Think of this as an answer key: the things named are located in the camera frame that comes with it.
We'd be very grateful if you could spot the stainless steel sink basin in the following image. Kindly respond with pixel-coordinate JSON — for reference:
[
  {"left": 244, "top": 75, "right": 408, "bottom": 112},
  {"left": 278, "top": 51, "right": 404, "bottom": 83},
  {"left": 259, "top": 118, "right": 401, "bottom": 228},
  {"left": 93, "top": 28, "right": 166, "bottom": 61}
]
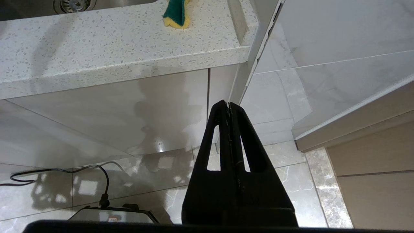
[{"left": 0, "top": 0, "right": 159, "bottom": 22}]

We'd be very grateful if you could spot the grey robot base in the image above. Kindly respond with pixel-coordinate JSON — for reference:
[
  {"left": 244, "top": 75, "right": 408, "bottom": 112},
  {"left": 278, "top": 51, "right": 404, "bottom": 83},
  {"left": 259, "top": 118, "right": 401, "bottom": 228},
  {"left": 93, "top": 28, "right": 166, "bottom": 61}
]
[{"left": 67, "top": 204, "right": 159, "bottom": 224}]

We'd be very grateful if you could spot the beige wooden cabinet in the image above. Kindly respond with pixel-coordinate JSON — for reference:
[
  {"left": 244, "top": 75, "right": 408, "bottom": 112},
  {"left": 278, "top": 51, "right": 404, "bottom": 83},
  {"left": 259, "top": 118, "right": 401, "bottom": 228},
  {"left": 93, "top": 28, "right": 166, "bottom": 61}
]
[{"left": 293, "top": 74, "right": 414, "bottom": 233}]

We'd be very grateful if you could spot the green and yellow sponge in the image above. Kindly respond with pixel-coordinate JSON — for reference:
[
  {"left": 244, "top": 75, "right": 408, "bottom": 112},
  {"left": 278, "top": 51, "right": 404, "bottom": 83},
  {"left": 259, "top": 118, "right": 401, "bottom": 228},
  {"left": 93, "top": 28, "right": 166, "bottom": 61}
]
[{"left": 163, "top": 0, "right": 192, "bottom": 29}]

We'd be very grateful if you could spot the glossy white cabinet front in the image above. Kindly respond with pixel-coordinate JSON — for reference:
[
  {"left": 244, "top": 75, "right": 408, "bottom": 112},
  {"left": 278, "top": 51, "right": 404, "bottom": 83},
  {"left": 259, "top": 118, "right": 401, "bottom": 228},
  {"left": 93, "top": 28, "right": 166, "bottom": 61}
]
[{"left": 0, "top": 65, "right": 241, "bottom": 169}]

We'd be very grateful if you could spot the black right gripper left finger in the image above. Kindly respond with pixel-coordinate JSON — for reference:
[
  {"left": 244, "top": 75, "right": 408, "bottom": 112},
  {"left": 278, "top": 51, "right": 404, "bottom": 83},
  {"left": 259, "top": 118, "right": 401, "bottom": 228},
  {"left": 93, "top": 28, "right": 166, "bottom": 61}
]
[{"left": 181, "top": 100, "right": 240, "bottom": 226}]

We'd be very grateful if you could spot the round metal drain strainer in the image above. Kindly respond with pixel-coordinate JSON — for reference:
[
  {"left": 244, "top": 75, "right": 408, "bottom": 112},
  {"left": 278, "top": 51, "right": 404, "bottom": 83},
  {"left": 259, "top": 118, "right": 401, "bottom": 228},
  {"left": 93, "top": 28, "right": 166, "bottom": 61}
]
[{"left": 53, "top": 0, "right": 97, "bottom": 14}]

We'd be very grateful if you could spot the black floor cable with plug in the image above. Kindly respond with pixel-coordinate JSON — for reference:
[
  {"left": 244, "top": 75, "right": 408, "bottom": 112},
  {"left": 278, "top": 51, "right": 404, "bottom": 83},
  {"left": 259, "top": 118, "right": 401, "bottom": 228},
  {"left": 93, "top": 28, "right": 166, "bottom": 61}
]
[{"left": 0, "top": 164, "right": 111, "bottom": 208}]

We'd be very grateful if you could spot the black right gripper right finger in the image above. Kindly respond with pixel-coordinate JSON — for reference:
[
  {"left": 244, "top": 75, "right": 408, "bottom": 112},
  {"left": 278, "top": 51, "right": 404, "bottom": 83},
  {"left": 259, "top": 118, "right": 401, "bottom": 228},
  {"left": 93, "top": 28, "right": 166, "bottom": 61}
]
[{"left": 230, "top": 103, "right": 299, "bottom": 227}]

